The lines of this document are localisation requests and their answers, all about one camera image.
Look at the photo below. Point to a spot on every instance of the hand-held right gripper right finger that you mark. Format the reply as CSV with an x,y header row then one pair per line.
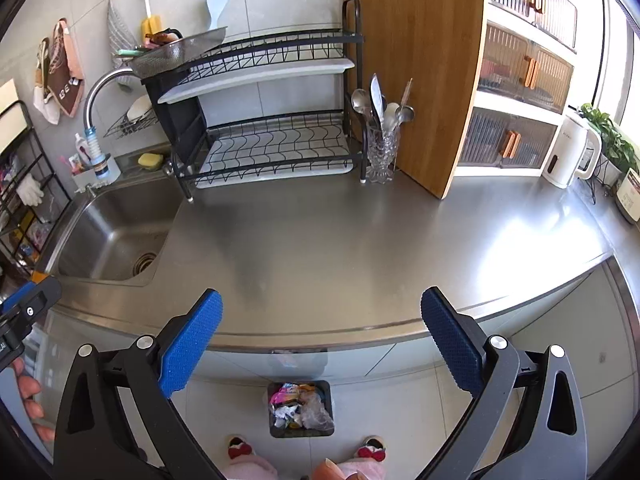
x,y
450,340

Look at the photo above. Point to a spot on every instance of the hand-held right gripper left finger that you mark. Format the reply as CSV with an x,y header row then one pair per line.
x,y
192,340

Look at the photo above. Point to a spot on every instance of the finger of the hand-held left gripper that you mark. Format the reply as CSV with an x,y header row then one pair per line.
x,y
35,300

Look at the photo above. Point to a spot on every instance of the square metal trash bin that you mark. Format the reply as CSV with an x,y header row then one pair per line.
x,y
300,434

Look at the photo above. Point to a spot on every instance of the person's left hand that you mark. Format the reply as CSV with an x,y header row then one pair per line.
x,y
27,389

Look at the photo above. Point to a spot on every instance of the stainless steel sink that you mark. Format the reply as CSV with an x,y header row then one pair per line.
x,y
100,240

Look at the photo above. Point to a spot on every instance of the white gloves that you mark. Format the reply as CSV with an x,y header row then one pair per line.
x,y
30,190

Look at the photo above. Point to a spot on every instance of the left slipper with red bow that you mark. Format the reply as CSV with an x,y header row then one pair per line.
x,y
239,447

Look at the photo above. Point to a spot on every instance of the slipper with red bow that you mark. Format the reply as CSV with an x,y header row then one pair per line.
x,y
239,447
372,452

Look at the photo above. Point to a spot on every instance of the pile of mixed wrappers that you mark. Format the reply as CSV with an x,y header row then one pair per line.
x,y
300,407

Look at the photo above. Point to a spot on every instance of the white sink caddy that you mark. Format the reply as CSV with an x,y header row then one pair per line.
x,y
87,180

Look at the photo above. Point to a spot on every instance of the right slipper with red bow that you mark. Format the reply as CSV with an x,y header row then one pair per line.
x,y
372,452

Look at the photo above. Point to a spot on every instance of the pink fleece pants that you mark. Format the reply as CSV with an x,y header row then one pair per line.
x,y
250,471

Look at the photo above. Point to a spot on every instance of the blue white faucet filter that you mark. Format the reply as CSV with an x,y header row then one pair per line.
x,y
102,165

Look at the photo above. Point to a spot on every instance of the yellow sponge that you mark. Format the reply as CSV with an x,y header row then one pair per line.
x,y
150,160

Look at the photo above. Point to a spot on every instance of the beige panel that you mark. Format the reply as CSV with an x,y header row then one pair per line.
x,y
10,110

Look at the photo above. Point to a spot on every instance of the glass utensil holder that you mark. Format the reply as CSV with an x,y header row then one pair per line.
x,y
382,155

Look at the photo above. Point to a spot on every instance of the wide white drip tray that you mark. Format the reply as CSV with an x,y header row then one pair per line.
x,y
300,170

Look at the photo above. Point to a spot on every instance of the white hanging cloth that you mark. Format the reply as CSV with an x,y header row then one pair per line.
x,y
42,95

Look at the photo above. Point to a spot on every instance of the white electric kettle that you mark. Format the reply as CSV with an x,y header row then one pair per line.
x,y
565,155

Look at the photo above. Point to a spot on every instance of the white dish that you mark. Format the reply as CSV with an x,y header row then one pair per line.
x,y
139,107

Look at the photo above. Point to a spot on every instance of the curved metal faucet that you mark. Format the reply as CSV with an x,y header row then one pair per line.
x,y
97,90

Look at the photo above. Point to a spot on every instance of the black two-tier dish rack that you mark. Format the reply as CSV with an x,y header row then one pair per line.
x,y
180,120

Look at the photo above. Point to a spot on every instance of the pink brown hanging towel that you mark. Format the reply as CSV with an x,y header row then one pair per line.
x,y
65,80

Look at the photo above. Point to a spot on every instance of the white rice cooker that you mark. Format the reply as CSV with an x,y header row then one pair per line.
x,y
630,200

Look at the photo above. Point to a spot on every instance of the small metal spoon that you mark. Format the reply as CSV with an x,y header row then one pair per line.
x,y
405,112

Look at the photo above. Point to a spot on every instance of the thin straw brush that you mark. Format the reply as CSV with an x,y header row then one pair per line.
x,y
404,110

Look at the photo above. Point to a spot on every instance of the white storage drawer cabinet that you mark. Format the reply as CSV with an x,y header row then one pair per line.
x,y
515,110

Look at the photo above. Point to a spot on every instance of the large metal spoon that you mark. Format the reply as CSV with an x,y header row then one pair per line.
x,y
360,100

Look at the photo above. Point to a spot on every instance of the metal knife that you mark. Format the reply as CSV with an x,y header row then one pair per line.
x,y
376,92

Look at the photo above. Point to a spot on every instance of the green potted plant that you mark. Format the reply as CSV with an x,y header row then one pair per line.
x,y
610,135

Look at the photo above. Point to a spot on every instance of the narrow white drip tray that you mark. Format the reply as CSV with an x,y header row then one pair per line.
x,y
260,77

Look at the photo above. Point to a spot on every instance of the metal mesh colander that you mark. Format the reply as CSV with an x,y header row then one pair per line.
x,y
170,57

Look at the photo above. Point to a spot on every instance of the wooden cutting board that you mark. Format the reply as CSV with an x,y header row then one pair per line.
x,y
425,60

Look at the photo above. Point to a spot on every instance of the grey striped hanging cloth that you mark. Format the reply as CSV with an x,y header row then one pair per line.
x,y
117,30

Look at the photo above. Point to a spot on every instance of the window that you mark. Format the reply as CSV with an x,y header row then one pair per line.
x,y
617,60

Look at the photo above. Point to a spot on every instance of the light blue rice paddle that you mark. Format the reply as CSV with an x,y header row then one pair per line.
x,y
217,2

